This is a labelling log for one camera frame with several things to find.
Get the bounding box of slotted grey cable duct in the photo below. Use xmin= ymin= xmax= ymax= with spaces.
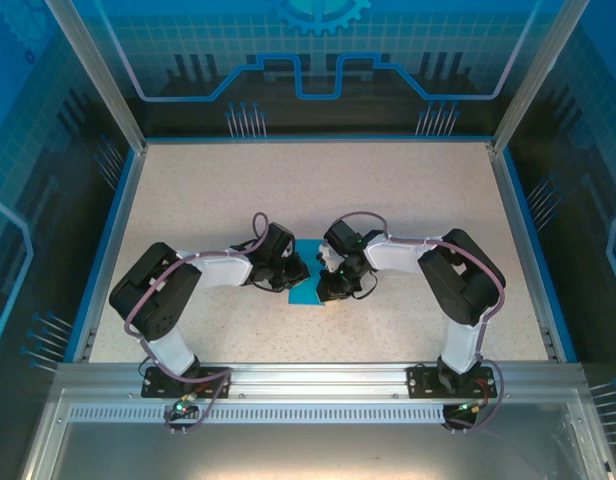
xmin=66 ymin=404 xmax=459 ymax=426

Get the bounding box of aluminium left frame post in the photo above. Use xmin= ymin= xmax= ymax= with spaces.
xmin=43 ymin=0 xmax=150 ymax=154

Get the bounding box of aluminium table rail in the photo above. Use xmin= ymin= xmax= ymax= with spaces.
xmin=487 ymin=142 xmax=582 ymax=364
xmin=70 ymin=144 xmax=149 ymax=365
xmin=142 ymin=133 xmax=495 ymax=147

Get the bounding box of right cable connector with light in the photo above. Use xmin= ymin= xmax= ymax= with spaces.
xmin=445 ymin=399 xmax=489 ymax=431

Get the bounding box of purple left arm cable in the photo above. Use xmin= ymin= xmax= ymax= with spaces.
xmin=123 ymin=211 xmax=270 ymax=435

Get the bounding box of thin black right gripper wire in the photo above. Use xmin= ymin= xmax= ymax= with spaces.
xmin=352 ymin=272 xmax=382 ymax=301

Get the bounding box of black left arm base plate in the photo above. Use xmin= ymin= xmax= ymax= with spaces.
xmin=140 ymin=365 xmax=234 ymax=400

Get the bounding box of cable connector with light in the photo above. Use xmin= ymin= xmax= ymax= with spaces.
xmin=445 ymin=399 xmax=489 ymax=431
xmin=165 ymin=394 xmax=199 ymax=424

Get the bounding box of aluminium right table rail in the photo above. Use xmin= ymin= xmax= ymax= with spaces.
xmin=487 ymin=142 xmax=582 ymax=364

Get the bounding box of aluminium mounting rail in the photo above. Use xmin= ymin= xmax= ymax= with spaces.
xmin=52 ymin=360 xmax=589 ymax=404

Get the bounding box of aluminium right frame post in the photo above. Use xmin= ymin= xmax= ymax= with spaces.
xmin=489 ymin=0 xmax=592 ymax=155

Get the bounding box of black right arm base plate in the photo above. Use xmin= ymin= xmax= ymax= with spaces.
xmin=405 ymin=363 xmax=495 ymax=400

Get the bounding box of aluminium left table rail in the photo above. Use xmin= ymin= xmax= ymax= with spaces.
xmin=70 ymin=144 xmax=149 ymax=365

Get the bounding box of aluminium rear table rail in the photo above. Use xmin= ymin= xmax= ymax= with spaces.
xmin=142 ymin=133 xmax=495 ymax=147

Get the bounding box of grey metal sheet panel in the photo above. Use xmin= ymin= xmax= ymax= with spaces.
xmin=22 ymin=387 xmax=614 ymax=480

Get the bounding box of aluminium frame post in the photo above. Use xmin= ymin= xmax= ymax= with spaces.
xmin=43 ymin=0 xmax=150 ymax=154
xmin=489 ymin=0 xmax=592 ymax=155

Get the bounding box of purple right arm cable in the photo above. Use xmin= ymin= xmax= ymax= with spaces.
xmin=323 ymin=211 xmax=507 ymax=431

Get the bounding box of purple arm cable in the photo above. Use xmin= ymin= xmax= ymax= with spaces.
xmin=323 ymin=211 xmax=507 ymax=431
xmin=123 ymin=211 xmax=270 ymax=435

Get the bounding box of left cable connector with light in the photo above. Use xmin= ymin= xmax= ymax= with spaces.
xmin=165 ymin=394 xmax=199 ymax=424

